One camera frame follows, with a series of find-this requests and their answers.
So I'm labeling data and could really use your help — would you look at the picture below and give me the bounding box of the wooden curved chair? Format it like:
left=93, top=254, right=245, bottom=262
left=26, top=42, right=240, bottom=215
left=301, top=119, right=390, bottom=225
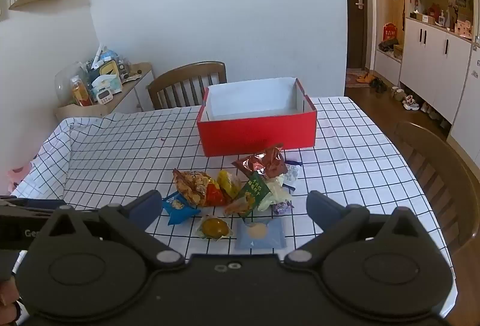
left=392, top=120, right=480, bottom=255

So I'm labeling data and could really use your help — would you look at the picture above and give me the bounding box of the yellow container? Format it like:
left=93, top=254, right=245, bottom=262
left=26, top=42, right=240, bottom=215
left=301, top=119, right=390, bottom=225
left=98, top=59, right=121, bottom=77

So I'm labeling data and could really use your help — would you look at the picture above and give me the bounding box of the wooden side table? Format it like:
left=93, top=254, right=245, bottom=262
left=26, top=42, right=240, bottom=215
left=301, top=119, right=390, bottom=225
left=56, top=62, right=154, bottom=120

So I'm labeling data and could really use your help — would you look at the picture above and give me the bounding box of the red cardboard box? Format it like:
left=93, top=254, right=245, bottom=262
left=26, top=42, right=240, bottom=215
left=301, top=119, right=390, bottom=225
left=196, top=77, right=318, bottom=157

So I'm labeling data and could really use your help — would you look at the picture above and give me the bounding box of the orange chips bag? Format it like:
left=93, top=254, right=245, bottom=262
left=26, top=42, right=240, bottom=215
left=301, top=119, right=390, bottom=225
left=172, top=169, right=227, bottom=208

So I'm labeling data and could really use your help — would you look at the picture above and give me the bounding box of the row of shoes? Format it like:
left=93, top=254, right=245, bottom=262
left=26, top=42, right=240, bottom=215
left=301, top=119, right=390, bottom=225
left=356, top=74, right=451, bottom=129

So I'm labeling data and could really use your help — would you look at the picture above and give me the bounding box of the clear glass dome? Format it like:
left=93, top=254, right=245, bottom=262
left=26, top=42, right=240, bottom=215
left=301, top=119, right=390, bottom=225
left=55, top=61, right=91, bottom=107

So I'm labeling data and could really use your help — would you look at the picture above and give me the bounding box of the brown foil snack bag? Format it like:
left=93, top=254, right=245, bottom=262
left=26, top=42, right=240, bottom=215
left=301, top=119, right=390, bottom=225
left=231, top=143, right=287, bottom=180

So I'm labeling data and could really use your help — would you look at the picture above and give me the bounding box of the white blue wrapper packet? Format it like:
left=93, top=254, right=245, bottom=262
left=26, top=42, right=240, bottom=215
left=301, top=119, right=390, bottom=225
left=279, top=160, right=302, bottom=191

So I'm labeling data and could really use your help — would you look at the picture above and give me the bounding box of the orange juice bottle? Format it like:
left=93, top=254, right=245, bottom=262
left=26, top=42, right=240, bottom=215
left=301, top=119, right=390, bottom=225
left=70, top=75, right=94, bottom=107

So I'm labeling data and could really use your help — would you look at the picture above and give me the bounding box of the yellow clear pastry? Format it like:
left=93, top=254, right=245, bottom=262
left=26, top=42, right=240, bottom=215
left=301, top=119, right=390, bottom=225
left=217, top=170, right=242, bottom=201

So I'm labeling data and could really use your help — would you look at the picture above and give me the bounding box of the blue snack packet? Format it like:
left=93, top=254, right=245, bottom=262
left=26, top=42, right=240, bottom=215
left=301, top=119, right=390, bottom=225
left=161, top=192, right=201, bottom=226

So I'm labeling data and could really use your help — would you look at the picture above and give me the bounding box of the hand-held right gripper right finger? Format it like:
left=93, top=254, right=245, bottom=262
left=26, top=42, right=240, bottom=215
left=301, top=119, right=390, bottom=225
left=283, top=190, right=441, bottom=267

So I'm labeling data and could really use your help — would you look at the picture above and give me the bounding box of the patterned doormat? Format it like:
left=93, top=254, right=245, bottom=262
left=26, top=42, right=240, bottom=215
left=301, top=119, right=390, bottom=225
left=345, top=72, right=376, bottom=88

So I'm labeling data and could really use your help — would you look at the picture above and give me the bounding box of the white lower cabinet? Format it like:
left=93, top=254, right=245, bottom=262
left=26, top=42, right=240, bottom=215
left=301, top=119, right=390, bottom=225
left=399, top=18, right=471, bottom=124

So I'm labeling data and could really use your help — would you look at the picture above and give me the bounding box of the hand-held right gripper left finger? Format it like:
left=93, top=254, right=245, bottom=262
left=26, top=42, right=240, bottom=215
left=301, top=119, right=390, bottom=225
left=30, top=190, right=186, bottom=267

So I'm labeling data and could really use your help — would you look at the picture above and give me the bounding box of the grey blue cookie packet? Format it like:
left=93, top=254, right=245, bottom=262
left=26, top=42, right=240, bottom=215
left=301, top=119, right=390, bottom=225
left=235, top=218, right=287, bottom=250

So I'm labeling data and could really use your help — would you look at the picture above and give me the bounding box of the person's left hand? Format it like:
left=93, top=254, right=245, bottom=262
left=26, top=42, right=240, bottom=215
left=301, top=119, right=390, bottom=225
left=0, top=273, right=23, bottom=326

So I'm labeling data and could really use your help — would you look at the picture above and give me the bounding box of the purple wrapped candy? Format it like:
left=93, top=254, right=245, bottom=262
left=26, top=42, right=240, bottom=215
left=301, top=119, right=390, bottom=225
left=273, top=199, right=294, bottom=215

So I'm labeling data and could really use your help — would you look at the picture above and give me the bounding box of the round pastry in clear wrapper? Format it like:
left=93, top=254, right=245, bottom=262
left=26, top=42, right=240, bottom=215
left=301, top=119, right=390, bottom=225
left=196, top=215, right=233, bottom=240

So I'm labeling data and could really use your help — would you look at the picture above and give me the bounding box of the dark brown door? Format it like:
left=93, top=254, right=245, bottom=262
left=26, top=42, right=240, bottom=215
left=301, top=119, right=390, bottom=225
left=341, top=0, right=370, bottom=71

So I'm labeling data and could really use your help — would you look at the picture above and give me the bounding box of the white tissue pack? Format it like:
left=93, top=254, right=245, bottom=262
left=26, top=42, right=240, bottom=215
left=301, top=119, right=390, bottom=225
left=91, top=74, right=122, bottom=96

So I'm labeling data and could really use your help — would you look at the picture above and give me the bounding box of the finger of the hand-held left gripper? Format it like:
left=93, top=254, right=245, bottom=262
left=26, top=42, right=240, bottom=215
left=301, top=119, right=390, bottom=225
left=0, top=197, right=67, bottom=216

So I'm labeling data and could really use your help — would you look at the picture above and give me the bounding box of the pale green snack packet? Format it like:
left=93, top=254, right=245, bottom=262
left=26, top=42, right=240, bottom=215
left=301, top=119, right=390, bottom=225
left=259, top=176, right=293, bottom=210

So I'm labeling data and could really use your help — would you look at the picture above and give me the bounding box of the checkered white tablecloth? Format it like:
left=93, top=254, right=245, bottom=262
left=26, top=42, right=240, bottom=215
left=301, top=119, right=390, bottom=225
left=7, top=96, right=455, bottom=312

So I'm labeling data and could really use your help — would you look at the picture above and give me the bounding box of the wooden slatted chair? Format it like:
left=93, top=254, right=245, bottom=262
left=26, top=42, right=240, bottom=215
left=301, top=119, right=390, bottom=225
left=146, top=61, right=228, bottom=111

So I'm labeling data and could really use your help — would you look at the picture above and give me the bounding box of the pink printed cloth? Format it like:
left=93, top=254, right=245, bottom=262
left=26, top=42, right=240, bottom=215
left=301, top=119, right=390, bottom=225
left=7, top=160, right=35, bottom=192

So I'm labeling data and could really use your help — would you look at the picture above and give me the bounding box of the white tall cabinet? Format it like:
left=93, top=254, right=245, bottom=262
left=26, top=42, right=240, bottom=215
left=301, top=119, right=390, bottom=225
left=446, top=37, right=480, bottom=169

